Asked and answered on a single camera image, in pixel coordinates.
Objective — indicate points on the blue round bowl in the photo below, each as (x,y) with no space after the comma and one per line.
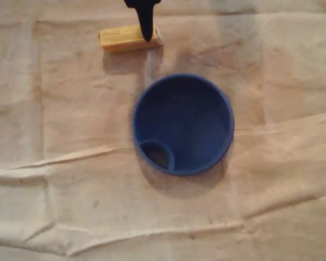
(184,122)

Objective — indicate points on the yellow rectangular block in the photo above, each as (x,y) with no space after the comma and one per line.
(119,40)

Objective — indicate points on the white wrinkled table cloth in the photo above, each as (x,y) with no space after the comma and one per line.
(70,136)

